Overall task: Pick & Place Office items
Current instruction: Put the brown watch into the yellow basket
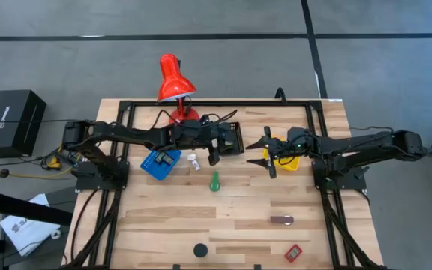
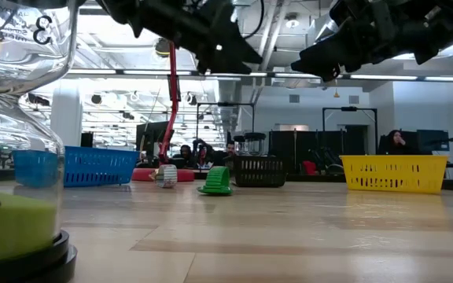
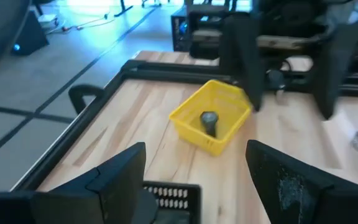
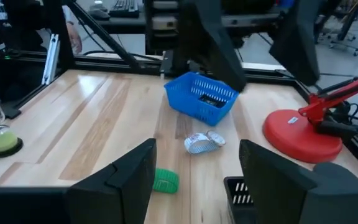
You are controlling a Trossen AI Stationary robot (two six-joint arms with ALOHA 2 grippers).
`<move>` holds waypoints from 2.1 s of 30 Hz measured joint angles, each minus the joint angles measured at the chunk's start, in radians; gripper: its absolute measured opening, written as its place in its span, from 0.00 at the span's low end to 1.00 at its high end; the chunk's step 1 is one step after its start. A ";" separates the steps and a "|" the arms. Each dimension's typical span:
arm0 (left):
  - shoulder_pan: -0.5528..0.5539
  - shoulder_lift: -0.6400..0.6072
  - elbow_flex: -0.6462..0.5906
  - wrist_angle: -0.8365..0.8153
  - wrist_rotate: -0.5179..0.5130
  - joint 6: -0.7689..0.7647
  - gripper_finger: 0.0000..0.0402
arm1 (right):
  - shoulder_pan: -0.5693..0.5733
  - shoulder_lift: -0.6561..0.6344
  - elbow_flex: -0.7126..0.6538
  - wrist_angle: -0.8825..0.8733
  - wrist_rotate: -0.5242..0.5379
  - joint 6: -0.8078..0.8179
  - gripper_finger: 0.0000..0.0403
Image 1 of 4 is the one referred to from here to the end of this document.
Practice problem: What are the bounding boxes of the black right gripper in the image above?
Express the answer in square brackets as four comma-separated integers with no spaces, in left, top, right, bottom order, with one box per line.
[244,125,315,180]

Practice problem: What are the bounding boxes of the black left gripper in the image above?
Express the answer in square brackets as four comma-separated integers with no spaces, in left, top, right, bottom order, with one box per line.
[173,113,223,167]

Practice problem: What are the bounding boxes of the red digital timer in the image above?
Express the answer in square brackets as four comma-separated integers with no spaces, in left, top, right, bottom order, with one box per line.
[284,244,304,263]

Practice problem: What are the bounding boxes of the black round puck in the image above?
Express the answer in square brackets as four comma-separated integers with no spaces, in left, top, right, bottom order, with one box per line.
[193,242,209,259]

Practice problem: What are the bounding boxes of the small white bottle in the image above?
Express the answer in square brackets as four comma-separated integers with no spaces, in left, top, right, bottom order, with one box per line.
[186,152,201,172]

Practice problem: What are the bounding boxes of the black plastic basket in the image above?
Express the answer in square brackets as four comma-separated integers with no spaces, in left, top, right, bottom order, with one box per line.
[218,121,246,155]

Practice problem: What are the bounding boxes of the yellow plastic basket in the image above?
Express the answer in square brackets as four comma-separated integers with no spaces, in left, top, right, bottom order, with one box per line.
[262,136,302,173]

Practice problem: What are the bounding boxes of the blue plastic basket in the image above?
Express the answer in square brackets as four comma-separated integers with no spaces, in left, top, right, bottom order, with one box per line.
[139,148,182,182]

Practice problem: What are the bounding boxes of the red desk lamp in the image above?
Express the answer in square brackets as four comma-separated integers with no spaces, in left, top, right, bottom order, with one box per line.
[157,53,201,127]

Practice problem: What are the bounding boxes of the black cardboard box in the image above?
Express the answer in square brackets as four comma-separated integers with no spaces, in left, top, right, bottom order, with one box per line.
[0,88,47,158]

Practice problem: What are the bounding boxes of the white paper bag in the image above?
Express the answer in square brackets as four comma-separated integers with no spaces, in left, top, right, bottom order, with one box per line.
[0,193,62,258]

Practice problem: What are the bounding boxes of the black furniture piece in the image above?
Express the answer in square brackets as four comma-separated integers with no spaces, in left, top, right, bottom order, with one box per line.
[0,189,74,270]

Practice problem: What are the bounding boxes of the black metal table frame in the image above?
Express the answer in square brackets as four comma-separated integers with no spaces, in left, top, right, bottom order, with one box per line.
[61,97,389,270]

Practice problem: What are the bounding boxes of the black cable loop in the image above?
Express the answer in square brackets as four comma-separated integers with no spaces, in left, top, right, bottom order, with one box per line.
[274,86,289,104]

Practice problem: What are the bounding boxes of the yellow floor cable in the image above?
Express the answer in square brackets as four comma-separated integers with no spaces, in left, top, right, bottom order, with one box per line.
[8,163,75,181]

